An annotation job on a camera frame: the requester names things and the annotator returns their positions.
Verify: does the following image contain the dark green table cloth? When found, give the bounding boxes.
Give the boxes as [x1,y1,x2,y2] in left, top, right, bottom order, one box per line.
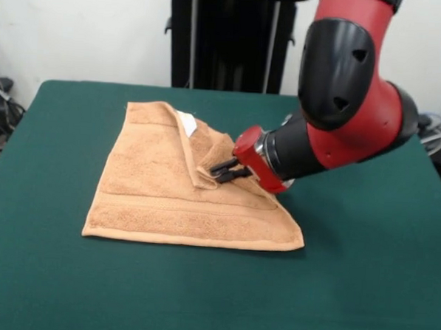
[0,76,441,330]

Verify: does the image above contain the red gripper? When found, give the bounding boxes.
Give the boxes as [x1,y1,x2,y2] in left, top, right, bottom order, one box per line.
[208,123,299,196]

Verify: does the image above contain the tan terry towel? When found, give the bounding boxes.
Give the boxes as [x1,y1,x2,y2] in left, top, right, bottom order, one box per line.
[80,97,313,255]

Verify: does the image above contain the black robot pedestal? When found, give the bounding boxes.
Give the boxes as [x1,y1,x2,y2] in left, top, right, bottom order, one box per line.
[160,0,313,97]

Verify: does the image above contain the black device with cables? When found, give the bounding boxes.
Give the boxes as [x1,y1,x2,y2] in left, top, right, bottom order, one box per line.
[414,110,441,183]
[0,76,28,154]

